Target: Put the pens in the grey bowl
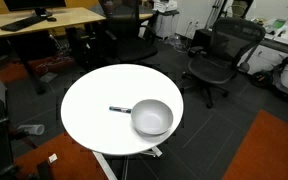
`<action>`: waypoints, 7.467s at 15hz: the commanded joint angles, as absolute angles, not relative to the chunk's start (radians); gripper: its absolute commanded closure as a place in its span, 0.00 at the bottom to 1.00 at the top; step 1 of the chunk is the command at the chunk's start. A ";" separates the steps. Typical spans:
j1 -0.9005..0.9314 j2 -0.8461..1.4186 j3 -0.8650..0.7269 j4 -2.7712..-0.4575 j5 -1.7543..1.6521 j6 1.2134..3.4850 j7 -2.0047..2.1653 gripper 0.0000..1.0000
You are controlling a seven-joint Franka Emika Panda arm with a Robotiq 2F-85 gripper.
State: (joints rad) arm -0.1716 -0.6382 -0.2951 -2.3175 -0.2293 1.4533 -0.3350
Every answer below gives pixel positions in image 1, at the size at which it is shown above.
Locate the black monitor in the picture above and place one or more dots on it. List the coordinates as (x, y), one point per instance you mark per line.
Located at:
(39, 6)

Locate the black computer mouse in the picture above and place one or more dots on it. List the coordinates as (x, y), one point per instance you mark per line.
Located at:
(51, 19)

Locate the black keyboard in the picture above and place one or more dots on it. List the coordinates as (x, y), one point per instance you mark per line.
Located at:
(21, 24)

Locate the white table base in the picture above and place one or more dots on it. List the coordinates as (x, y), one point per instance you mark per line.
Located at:
(154, 151)

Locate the grey bowl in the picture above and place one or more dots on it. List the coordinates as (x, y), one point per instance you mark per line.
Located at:
(152, 117)

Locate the black mesh office chair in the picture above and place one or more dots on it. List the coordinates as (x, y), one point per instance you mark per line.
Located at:
(215, 65)

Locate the black electric scooter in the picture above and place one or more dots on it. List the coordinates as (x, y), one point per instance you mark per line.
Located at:
(266, 79)

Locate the teal marker pen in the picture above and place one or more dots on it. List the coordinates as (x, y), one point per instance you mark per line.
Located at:
(120, 109)

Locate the wooden desk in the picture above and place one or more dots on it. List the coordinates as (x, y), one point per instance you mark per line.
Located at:
(64, 17)

